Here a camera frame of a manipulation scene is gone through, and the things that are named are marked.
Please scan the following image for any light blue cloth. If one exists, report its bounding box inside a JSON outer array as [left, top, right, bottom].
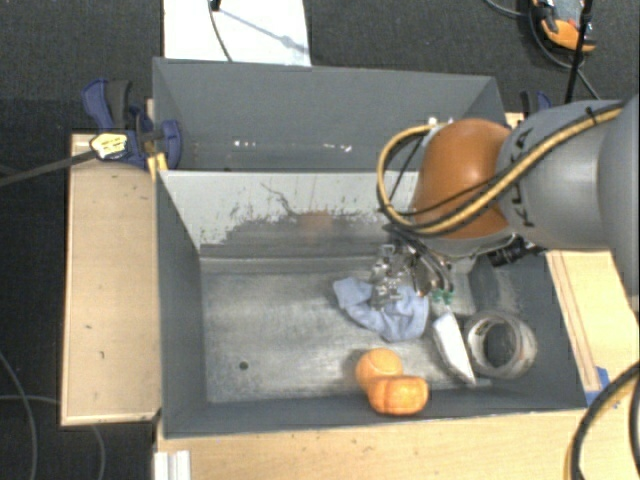
[[332, 276, 432, 344]]

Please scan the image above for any white wedge-shaped block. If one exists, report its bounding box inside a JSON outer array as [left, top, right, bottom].
[[430, 311, 478, 386]]

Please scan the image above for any orange ball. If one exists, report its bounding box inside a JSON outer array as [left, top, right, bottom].
[[354, 347, 404, 392]]

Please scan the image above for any grey metal bin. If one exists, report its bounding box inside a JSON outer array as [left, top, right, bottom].
[[151, 56, 589, 439]]

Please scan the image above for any orange toy pumpkin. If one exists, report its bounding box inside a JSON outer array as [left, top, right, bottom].
[[366, 375, 431, 416]]

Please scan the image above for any clear tape roll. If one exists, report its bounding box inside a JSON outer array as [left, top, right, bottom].
[[462, 309, 539, 381]]

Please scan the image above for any pale wood board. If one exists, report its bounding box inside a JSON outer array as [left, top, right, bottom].
[[59, 130, 164, 427]]

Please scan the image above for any black cylinder on white bracket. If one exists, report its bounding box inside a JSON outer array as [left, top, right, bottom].
[[449, 241, 544, 319]]

